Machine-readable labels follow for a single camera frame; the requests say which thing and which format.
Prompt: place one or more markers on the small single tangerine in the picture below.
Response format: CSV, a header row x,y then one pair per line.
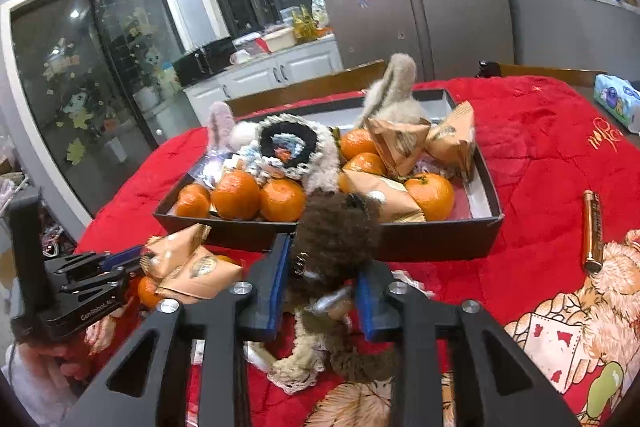
x,y
225,259
147,292

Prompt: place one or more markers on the person's left forearm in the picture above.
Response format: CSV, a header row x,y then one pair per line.
x,y
30,397

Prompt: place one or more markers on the silver blue cosmetic tube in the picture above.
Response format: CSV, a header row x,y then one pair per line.
x,y
212,169

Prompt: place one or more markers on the white fluffy hair clip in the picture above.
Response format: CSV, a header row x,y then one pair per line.
x,y
322,157

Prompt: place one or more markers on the wooden chair back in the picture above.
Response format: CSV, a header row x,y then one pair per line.
x,y
550,74
300,89

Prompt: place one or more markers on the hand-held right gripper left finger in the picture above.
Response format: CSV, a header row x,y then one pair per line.
x,y
265,302

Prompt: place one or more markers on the glass sliding door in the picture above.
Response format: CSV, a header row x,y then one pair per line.
x,y
75,82

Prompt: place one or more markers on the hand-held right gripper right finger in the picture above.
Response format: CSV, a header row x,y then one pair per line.
x,y
372,307

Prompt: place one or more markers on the white plastic basin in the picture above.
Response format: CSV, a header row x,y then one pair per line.
x,y
280,41

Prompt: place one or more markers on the brown crochet lace-edged scrunchie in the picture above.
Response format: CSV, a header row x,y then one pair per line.
x,y
360,364

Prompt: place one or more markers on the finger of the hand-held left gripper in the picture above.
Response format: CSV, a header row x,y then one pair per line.
x,y
100,284
120,258

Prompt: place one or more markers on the beige fluffy hair clip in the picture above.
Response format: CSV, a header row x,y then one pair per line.
x,y
395,77

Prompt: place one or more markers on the yellow oil bottles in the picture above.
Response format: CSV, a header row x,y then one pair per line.
x,y
305,24

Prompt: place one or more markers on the pink fluffy hair clip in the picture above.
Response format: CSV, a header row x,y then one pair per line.
x,y
220,122

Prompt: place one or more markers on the dark brown fluffy claw clip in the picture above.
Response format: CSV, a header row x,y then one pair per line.
x,y
335,232

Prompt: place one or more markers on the heap of tangerines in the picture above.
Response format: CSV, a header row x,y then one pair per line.
x,y
235,196

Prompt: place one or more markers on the black microwave oven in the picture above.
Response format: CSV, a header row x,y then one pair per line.
x,y
200,62

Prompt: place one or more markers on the gold cosmetic tube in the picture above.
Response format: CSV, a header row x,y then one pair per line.
x,y
593,232

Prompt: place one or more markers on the white kitchen cabinet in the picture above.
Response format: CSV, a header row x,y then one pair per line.
x,y
305,59

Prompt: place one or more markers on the red printed blanket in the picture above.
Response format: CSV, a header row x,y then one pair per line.
x,y
540,147

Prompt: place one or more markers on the brown bear-print pyramid packet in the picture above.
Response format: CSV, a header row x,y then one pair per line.
x,y
385,202

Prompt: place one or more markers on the blue tissue pack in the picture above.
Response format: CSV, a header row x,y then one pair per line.
x,y
615,97

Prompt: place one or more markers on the shallow black cardboard tray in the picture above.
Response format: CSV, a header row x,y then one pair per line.
x,y
440,239

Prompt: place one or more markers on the person's left hand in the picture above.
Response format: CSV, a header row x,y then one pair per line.
x,y
60,364

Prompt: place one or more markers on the white cup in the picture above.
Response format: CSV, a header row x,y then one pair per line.
x,y
240,57

